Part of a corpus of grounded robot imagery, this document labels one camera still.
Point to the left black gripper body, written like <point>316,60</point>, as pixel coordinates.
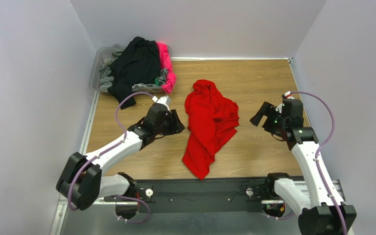
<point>176,121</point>

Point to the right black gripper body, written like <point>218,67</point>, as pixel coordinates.
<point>266,114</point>

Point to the red t-shirt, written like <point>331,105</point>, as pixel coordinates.
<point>212,119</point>

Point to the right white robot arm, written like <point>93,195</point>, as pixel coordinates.
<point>322,210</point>

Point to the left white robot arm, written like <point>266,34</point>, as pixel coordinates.
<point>83,179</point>

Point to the pink t-shirt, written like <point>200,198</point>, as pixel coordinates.
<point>167,77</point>

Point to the black t-shirt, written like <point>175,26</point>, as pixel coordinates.
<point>139,63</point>

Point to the clear plastic bin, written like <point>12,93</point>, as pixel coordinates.
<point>97,70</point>

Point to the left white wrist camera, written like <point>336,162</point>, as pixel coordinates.
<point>164,100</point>

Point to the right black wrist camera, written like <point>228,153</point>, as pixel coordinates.
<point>292,108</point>

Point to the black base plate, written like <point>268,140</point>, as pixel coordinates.
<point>248,194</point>

